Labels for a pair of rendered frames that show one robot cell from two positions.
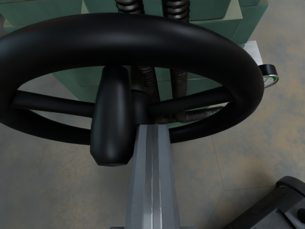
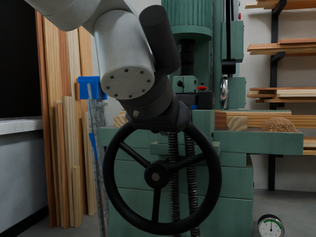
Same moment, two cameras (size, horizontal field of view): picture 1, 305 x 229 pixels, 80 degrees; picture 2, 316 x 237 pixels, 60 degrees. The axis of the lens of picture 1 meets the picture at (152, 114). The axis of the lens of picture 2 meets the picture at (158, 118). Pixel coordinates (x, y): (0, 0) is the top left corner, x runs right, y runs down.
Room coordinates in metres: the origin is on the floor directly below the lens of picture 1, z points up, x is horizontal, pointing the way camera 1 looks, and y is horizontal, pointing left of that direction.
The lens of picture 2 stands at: (-0.55, -0.07, 0.97)
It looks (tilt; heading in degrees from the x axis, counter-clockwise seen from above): 3 degrees down; 9
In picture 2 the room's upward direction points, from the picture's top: straight up
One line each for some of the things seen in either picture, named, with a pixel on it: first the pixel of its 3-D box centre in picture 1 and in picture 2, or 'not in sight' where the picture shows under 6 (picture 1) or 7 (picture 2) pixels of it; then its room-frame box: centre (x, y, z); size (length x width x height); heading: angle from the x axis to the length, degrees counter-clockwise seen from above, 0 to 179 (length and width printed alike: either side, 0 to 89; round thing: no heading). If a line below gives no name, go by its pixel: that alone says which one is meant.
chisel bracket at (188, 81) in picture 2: not in sight; (187, 89); (0.44, -0.02, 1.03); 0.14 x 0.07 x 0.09; 173
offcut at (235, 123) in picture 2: not in sight; (237, 123); (0.26, -0.17, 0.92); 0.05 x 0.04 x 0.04; 150
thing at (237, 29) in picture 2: not in sight; (233, 43); (0.61, -0.19, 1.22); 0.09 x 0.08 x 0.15; 173
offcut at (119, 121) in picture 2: not in sight; (120, 121); (0.32, 0.19, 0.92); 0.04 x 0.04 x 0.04; 3
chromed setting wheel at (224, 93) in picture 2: not in sight; (224, 92); (0.53, -0.16, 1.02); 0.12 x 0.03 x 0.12; 173
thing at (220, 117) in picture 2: not in sight; (196, 119); (0.36, -0.06, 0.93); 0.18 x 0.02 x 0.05; 83
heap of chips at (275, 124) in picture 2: not in sight; (278, 123); (0.30, -0.29, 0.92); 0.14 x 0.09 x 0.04; 173
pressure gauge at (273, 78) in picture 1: (258, 78); (270, 230); (0.18, -0.25, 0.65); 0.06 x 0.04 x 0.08; 83
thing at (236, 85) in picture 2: not in sight; (233, 93); (0.58, -0.20, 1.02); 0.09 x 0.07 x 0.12; 83
